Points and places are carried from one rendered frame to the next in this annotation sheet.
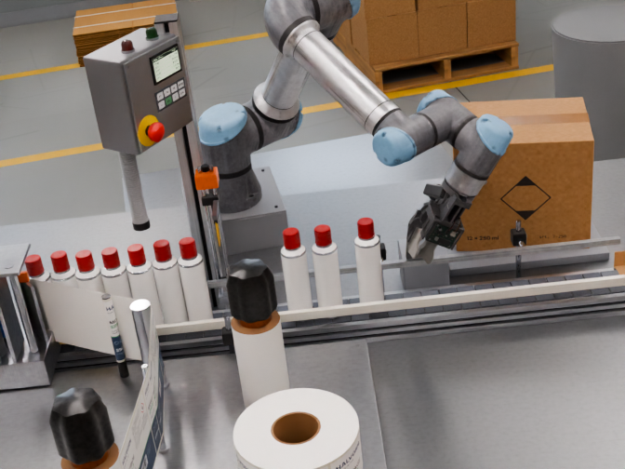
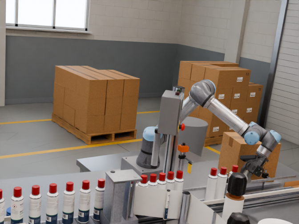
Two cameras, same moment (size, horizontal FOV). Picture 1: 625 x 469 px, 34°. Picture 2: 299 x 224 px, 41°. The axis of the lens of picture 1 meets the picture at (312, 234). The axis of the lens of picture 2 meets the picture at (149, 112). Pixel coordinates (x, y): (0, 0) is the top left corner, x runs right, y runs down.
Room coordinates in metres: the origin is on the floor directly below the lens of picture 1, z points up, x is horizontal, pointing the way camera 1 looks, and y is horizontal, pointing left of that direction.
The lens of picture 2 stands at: (0.22, 1.33, 1.87)
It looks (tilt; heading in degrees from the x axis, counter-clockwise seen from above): 14 degrees down; 332
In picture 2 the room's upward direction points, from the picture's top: 6 degrees clockwise
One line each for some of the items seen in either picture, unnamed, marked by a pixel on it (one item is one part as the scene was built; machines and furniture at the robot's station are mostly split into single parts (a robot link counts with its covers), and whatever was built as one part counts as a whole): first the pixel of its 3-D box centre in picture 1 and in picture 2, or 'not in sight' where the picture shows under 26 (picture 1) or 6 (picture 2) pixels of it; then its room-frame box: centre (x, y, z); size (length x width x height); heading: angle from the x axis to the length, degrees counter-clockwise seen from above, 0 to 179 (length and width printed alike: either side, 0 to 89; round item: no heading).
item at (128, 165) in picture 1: (132, 181); (155, 148); (1.91, 0.35, 1.18); 0.04 x 0.04 x 0.21
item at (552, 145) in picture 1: (520, 173); (248, 156); (2.13, -0.49, 0.99); 0.30 x 0.24 x 0.27; 80
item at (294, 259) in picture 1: (296, 274); (211, 186); (1.81, 0.04, 0.98); 0.05 x 0.05 x 0.20
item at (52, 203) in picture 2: not in sight; (52, 205); (1.82, 0.90, 0.98); 0.05 x 0.05 x 0.20
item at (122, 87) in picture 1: (140, 90); (171, 112); (1.90, 0.30, 1.38); 0.17 x 0.10 x 0.19; 144
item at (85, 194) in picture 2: not in sight; (84, 201); (1.82, 0.75, 0.98); 0.05 x 0.05 x 0.20
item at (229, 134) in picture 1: (226, 136); (152, 138); (2.28, 0.18, 1.10); 0.13 x 0.12 x 0.14; 129
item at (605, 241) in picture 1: (364, 267); (227, 185); (1.84, -0.10, 0.96); 1.07 x 0.01 x 0.01; 89
